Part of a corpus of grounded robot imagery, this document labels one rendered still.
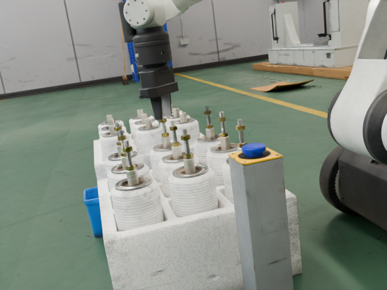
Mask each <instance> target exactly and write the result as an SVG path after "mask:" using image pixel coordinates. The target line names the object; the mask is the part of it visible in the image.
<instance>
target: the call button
mask: <svg viewBox="0 0 387 290"><path fill-rule="evenodd" d="M241 149H242V153H244V154H245V156H246V157H259V156H261V155H263V154H264V151H265V150H266V146H265V144H263V143H249V144H246V145H244V146H242V147H241Z"/></svg>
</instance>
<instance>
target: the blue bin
mask: <svg viewBox="0 0 387 290"><path fill-rule="evenodd" d="M84 204H85V205H86V207H87V210H88V214H89V218H90V222H91V225H92V230H93V233H94V237H95V238H100V237H103V228H102V222H101V212H100V201H99V196H98V186H97V187H94V188H89V189H85V190H84Z"/></svg>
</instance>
